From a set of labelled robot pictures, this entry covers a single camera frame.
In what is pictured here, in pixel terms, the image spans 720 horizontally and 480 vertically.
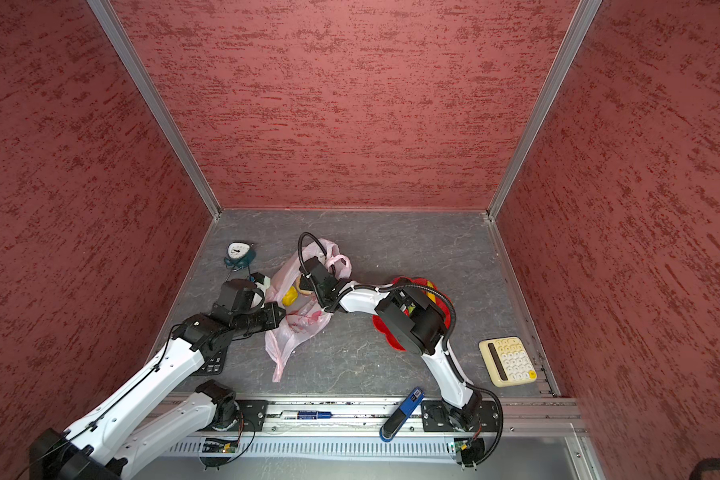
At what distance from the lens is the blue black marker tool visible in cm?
72

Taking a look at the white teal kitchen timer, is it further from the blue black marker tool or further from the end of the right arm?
the blue black marker tool

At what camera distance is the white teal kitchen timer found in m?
1.03

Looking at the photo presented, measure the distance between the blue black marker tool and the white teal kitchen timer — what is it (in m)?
0.69
